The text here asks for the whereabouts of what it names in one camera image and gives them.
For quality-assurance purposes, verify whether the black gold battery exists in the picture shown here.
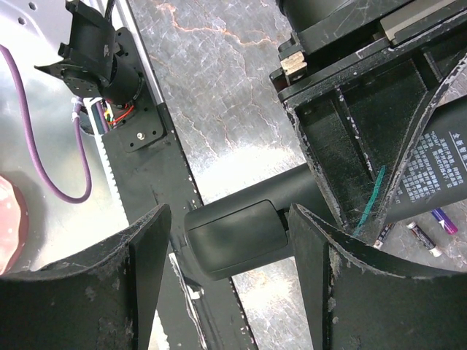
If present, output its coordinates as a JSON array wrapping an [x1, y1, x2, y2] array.
[[373, 223, 395, 249]]

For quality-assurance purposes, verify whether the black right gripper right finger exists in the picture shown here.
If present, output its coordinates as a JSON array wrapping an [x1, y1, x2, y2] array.
[[288, 204, 466, 349]]

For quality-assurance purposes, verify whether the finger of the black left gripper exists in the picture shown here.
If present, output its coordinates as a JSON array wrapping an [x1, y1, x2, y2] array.
[[286, 55, 466, 243]]

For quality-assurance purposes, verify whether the blue purple battery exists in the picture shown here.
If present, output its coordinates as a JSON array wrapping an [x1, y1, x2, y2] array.
[[431, 208, 458, 235]]

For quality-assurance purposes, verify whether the white cable duct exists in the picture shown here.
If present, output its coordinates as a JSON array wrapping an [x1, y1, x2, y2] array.
[[87, 105, 128, 227]]

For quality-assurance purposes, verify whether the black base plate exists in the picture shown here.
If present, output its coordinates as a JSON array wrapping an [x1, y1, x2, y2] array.
[[103, 28, 257, 349]]

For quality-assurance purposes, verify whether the black remote control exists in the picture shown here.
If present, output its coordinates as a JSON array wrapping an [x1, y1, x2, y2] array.
[[183, 105, 467, 281]]

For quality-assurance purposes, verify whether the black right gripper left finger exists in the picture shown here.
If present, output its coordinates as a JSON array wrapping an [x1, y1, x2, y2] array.
[[1, 204, 171, 349]]

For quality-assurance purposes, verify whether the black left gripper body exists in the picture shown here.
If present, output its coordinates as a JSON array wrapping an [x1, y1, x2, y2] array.
[[270, 1, 466, 109]]

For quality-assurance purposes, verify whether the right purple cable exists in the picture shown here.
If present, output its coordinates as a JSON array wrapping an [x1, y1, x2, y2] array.
[[0, 43, 93, 203]]

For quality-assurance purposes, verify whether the black white-tipped battery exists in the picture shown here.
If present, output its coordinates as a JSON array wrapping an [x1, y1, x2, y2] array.
[[406, 222, 442, 257]]

